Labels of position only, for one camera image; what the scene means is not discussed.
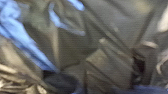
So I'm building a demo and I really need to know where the black plastic trash bag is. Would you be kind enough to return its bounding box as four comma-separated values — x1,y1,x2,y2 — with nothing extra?
0,0,168,94

